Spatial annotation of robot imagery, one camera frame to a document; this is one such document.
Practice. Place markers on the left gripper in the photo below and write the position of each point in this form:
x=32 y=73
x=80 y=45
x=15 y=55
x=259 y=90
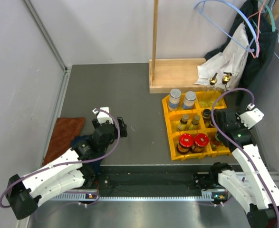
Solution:
x=97 y=123

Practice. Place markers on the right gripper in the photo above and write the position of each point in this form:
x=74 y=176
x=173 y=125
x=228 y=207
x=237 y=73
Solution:
x=244 y=123

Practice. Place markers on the green bottle gold pourer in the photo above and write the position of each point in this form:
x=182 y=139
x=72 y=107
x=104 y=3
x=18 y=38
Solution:
x=215 y=142

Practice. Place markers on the black cap spice jar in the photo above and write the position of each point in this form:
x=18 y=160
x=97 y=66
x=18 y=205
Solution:
x=211 y=125
x=206 y=114

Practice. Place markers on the red lid jar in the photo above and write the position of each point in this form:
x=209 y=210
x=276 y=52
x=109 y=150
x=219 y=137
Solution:
x=201 y=140
x=185 y=143

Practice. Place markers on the yellow label brown cap bottle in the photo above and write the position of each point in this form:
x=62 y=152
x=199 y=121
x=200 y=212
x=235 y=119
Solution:
x=194 y=123

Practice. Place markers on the clear bottle gold pourer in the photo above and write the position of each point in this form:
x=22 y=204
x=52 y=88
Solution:
x=209 y=90

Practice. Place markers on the clear bottle red label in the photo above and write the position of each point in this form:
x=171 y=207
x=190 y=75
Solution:
x=224 y=81

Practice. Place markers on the small brown cap bottle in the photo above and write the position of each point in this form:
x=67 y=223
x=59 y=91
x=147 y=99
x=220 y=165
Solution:
x=183 y=123

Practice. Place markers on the silver lid spice jar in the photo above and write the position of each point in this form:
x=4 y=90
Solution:
x=189 y=100
x=174 y=99

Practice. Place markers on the black cap spice jar back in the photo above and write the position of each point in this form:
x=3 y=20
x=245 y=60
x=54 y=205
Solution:
x=211 y=125

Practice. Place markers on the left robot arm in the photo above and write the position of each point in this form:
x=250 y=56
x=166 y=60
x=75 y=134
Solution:
x=77 y=168

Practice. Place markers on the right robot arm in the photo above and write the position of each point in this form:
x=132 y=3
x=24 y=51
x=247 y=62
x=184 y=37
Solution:
x=258 y=194

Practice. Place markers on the yellow bin middle right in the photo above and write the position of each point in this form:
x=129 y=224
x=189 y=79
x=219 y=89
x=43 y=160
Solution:
x=207 y=124

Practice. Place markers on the yellow bin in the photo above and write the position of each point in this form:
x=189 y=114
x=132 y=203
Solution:
x=207 y=124
x=167 y=112
x=213 y=99
x=220 y=151
x=172 y=122
x=175 y=155

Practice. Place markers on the yellow bin front right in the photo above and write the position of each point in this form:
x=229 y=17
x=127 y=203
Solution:
x=220 y=151

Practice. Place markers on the navy blue cloth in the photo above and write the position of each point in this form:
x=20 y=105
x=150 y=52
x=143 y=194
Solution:
x=84 y=149

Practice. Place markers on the brown orange cloth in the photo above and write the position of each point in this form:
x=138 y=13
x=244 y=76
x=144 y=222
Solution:
x=65 y=130

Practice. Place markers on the yellow bin back right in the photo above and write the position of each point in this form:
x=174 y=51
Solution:
x=213 y=99

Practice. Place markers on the yellow bin front left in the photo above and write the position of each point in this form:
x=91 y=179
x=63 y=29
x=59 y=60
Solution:
x=175 y=155

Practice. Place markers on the yellow bin middle left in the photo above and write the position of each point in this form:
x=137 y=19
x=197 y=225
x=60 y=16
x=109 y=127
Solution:
x=172 y=122

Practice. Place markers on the yellow bin back left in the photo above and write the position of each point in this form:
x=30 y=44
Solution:
x=167 y=112

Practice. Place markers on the white crumpled cloth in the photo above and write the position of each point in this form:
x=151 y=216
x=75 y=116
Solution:
x=232 y=59

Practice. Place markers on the dark green jacket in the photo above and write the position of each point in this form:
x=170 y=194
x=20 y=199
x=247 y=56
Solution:
x=255 y=67

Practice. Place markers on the pink clothes hanger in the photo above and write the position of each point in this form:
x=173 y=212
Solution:
x=264 y=2

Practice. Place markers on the green clothes hanger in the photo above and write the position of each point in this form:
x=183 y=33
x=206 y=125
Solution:
x=268 y=10

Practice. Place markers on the blue clothes hanger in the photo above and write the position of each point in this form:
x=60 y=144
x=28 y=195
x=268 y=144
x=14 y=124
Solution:
x=253 y=43

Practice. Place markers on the wooden pole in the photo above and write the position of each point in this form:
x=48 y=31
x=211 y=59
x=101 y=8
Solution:
x=155 y=26

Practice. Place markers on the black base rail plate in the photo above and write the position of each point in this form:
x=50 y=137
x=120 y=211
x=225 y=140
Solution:
x=138 y=182

